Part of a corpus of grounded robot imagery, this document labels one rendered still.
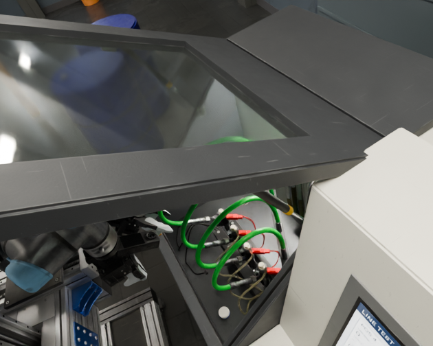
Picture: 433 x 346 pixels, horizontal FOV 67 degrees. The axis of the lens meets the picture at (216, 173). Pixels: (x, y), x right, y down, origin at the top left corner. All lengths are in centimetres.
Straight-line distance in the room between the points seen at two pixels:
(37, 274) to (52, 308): 77
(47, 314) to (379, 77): 136
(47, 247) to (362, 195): 58
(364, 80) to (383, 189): 38
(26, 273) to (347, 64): 89
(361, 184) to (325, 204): 7
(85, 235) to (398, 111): 72
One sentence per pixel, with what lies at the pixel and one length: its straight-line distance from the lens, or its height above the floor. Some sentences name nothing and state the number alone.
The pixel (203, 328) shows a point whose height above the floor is 95.
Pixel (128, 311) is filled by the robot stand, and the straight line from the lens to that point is 216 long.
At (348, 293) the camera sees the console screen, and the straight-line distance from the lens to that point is 69.
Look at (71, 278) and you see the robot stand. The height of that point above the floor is 97.
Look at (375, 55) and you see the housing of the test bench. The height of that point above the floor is 150.
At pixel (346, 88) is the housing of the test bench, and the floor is 150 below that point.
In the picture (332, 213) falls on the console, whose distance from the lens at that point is 61.
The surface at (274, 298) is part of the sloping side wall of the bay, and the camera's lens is 94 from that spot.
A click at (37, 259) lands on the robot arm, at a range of 71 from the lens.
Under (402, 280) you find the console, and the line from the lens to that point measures 57.
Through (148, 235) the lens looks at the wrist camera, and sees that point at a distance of 85.
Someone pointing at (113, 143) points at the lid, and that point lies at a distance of 51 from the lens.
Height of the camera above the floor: 204
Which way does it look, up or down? 47 degrees down
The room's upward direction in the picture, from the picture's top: 20 degrees counter-clockwise
